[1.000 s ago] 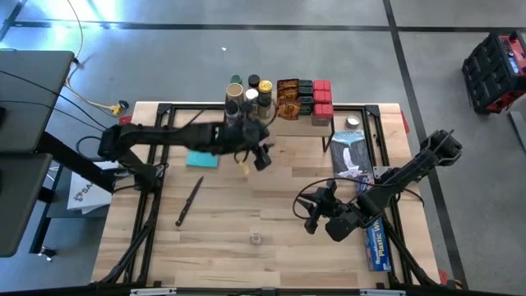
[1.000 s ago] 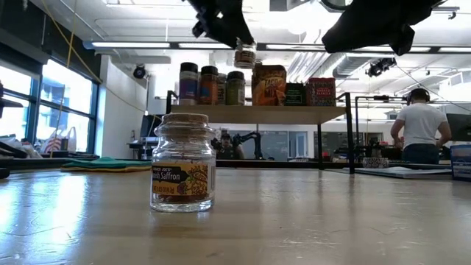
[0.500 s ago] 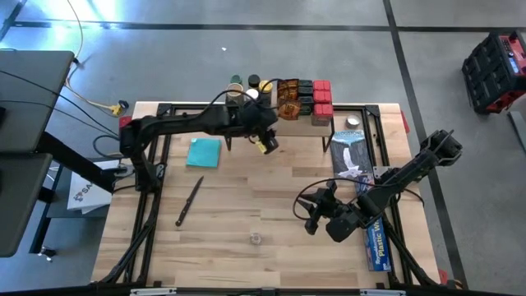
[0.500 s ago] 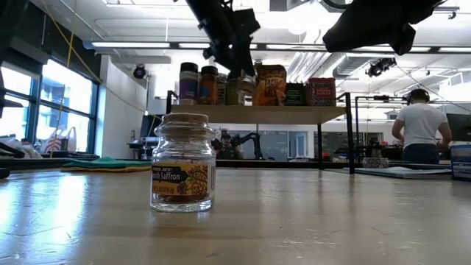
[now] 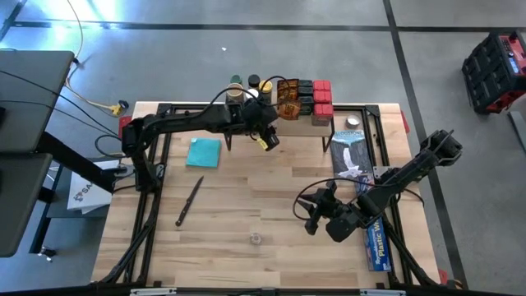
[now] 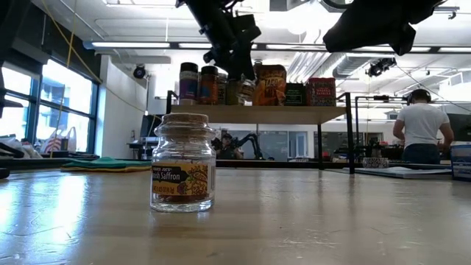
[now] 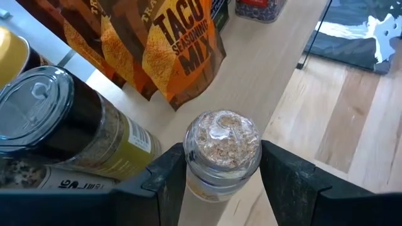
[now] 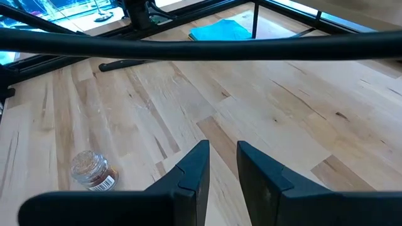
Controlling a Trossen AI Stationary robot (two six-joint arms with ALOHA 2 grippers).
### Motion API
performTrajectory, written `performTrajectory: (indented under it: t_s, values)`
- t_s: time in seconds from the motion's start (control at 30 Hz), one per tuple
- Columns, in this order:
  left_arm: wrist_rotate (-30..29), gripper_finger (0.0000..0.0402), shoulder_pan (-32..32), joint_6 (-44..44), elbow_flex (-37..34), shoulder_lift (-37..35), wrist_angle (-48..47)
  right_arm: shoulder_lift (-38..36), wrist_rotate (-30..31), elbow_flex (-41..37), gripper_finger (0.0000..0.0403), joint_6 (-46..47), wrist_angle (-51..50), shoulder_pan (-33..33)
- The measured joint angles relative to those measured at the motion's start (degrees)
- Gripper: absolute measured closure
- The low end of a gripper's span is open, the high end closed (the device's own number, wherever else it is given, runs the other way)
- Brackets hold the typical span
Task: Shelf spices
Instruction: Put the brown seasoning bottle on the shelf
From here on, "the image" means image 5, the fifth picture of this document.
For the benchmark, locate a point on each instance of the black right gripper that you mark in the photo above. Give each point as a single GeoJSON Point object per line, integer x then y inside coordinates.
{"type": "Point", "coordinates": [341, 222]}

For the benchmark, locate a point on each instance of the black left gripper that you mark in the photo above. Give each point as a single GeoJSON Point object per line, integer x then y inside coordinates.
{"type": "Point", "coordinates": [257, 115]}

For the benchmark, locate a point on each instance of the green tin black lid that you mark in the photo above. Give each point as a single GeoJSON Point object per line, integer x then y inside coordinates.
{"type": "Point", "coordinates": [306, 104]}
{"type": "Point", "coordinates": [305, 83]}
{"type": "Point", "coordinates": [305, 91]}

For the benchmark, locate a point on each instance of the white lid spice jar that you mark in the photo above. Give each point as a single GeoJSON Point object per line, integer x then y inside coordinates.
{"type": "Point", "coordinates": [252, 93]}

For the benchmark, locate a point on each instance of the black can yellow lid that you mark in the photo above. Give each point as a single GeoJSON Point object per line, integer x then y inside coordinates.
{"type": "Point", "coordinates": [266, 87]}

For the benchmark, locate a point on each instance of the orange spice jar black lid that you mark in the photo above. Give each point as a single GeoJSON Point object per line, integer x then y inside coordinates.
{"type": "Point", "coordinates": [254, 80]}

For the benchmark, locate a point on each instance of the green lid spice jar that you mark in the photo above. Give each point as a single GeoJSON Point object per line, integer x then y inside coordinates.
{"type": "Point", "coordinates": [236, 79]}

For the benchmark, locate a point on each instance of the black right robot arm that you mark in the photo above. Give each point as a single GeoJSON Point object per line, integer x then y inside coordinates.
{"type": "Point", "coordinates": [411, 170]}

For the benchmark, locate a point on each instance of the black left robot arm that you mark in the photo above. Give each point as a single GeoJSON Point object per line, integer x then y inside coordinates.
{"type": "Point", "coordinates": [181, 121]}

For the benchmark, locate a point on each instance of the wooden shelf black legs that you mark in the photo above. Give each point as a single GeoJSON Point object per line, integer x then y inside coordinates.
{"type": "Point", "coordinates": [304, 127]}

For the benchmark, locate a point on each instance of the glass saffron jar cork lid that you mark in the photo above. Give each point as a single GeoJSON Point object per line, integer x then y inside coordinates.
{"type": "Point", "coordinates": [256, 239]}

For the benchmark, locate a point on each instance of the teal cleaning cloth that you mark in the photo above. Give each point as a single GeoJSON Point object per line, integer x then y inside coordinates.
{"type": "Point", "coordinates": [204, 152]}

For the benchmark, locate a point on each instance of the blue plastic wrap box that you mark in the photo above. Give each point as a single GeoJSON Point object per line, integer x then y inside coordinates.
{"type": "Point", "coordinates": [378, 251]}

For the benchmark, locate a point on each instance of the small metal tealight cup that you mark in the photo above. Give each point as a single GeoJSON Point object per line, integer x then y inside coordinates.
{"type": "Point", "coordinates": [353, 120]}

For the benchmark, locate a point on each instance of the black kitchen knife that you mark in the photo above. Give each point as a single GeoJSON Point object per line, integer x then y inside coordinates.
{"type": "Point", "coordinates": [189, 203]}

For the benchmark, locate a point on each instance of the red table clamp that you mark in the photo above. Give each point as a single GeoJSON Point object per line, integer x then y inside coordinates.
{"type": "Point", "coordinates": [443, 276]}
{"type": "Point", "coordinates": [405, 122]}
{"type": "Point", "coordinates": [123, 121]}

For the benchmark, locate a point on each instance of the black desk support beam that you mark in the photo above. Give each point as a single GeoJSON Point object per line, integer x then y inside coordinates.
{"type": "Point", "coordinates": [74, 162]}

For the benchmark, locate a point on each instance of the black red tool case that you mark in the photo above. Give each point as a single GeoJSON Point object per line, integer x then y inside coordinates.
{"type": "Point", "coordinates": [493, 70]}

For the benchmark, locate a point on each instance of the grey desk top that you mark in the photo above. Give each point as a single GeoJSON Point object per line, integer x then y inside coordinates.
{"type": "Point", "coordinates": [20, 205]}
{"type": "Point", "coordinates": [33, 98]}

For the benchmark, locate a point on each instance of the black aluminium table frame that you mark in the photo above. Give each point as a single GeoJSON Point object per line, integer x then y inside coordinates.
{"type": "Point", "coordinates": [372, 109]}

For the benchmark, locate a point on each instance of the silver camera mount bracket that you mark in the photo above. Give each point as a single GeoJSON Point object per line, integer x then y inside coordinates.
{"type": "Point", "coordinates": [382, 292]}
{"type": "Point", "coordinates": [153, 292]}

